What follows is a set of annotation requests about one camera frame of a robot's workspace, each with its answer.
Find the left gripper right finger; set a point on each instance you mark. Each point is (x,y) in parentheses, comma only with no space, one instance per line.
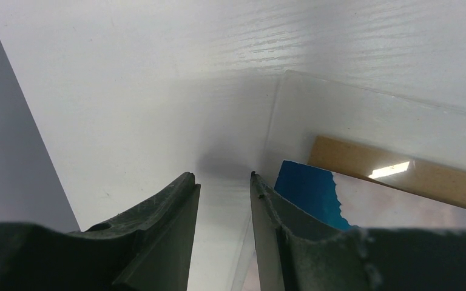
(298,252)

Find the clear acrylic sheet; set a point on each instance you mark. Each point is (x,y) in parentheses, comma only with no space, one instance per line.
(306,107)

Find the beach landscape photo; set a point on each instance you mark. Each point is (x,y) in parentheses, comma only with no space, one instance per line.
(345,203)

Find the brown backing board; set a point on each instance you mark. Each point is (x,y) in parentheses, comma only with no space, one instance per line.
(417,176)

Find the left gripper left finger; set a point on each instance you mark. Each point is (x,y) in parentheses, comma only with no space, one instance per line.
(147,247)

